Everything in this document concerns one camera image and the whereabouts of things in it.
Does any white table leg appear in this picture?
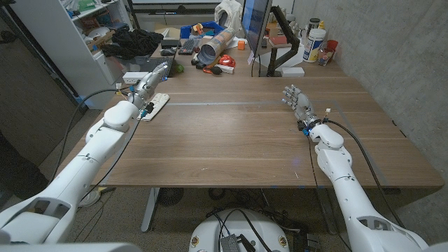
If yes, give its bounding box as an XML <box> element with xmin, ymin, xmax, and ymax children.
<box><xmin>140</xmin><ymin>187</ymin><xmax>160</xmax><ymax>233</ymax></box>

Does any white wipes canister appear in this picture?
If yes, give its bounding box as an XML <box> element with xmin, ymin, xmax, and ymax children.
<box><xmin>302</xmin><ymin>28</ymin><xmax>328</xmax><ymax>64</ymax></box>

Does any black crumpled cloth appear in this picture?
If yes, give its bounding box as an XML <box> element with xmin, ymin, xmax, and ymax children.
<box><xmin>100</xmin><ymin>27</ymin><xmax>165</xmax><ymax>60</ymax></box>

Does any white power strip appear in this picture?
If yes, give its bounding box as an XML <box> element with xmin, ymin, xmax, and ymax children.
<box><xmin>122</xmin><ymin>71</ymin><xmax>150</xmax><ymax>85</ymax></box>

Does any white shelf unit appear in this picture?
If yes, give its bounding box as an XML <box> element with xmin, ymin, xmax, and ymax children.
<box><xmin>9</xmin><ymin>0</ymin><xmax>134</xmax><ymax>110</ymax></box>

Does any blue plastic bin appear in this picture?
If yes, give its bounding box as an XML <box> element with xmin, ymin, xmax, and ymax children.
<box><xmin>179</xmin><ymin>20</ymin><xmax>225</xmax><ymax>40</ymax></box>

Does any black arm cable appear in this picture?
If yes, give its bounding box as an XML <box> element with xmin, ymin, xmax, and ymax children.
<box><xmin>48</xmin><ymin>87</ymin><xmax>132</xmax><ymax>185</ymax></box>
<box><xmin>324</xmin><ymin>118</ymin><xmax>407</xmax><ymax>229</ymax></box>

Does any clear glass jar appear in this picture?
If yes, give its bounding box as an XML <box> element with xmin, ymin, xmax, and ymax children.
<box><xmin>317</xmin><ymin>47</ymin><xmax>334</xmax><ymax>67</ymax></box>

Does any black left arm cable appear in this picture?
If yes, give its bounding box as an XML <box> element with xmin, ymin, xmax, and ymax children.
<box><xmin>48</xmin><ymin>87</ymin><xmax>132</xmax><ymax>185</ymax></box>

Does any white flat box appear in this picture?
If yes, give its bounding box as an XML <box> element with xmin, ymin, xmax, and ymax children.
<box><xmin>280</xmin><ymin>66</ymin><xmax>306</xmax><ymax>78</ymax></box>

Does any small dark keyboard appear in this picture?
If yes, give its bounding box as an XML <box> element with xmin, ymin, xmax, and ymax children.
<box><xmin>177</xmin><ymin>37</ymin><xmax>196</xmax><ymax>56</ymax></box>

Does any whiteboard with black frame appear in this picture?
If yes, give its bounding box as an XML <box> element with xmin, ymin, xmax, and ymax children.
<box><xmin>126</xmin><ymin>0</ymin><xmax>225</xmax><ymax>17</ymax></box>

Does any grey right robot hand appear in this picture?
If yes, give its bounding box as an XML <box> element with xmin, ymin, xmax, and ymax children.
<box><xmin>281</xmin><ymin>85</ymin><xmax>321</xmax><ymax>132</ymax></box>

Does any black floor fan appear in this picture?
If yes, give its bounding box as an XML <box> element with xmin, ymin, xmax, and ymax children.
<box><xmin>157</xmin><ymin>187</ymin><xmax>185</xmax><ymax>208</ymax></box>

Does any red cup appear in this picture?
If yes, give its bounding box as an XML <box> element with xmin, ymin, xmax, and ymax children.
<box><xmin>325</xmin><ymin>38</ymin><xmax>340</xmax><ymax>54</ymax></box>

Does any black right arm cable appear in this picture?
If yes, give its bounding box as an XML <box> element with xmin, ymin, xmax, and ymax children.
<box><xmin>324</xmin><ymin>118</ymin><xmax>407</xmax><ymax>229</ymax></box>

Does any dark laptop keyboard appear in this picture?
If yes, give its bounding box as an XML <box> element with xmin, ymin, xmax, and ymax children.
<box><xmin>120</xmin><ymin>55</ymin><xmax>175</xmax><ymax>79</ymax></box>

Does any black computer monitor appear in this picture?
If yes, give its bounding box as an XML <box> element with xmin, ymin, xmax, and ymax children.
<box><xmin>241</xmin><ymin>0</ymin><xmax>274</xmax><ymax>57</ymax></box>

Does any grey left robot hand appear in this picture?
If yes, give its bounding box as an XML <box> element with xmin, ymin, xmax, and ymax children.
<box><xmin>129</xmin><ymin>62</ymin><xmax>169</xmax><ymax>110</ymax></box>

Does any printed cardboard tube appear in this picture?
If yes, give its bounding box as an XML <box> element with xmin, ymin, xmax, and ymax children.
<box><xmin>196</xmin><ymin>27</ymin><xmax>237</xmax><ymax>66</ymax></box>

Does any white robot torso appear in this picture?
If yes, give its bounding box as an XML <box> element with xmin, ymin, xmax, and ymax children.
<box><xmin>188</xmin><ymin>208</ymin><xmax>291</xmax><ymax>252</ymax></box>

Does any white crumpled cloth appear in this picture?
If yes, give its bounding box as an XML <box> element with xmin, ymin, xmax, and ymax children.
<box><xmin>213</xmin><ymin>0</ymin><xmax>244</xmax><ymax>31</ymax></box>

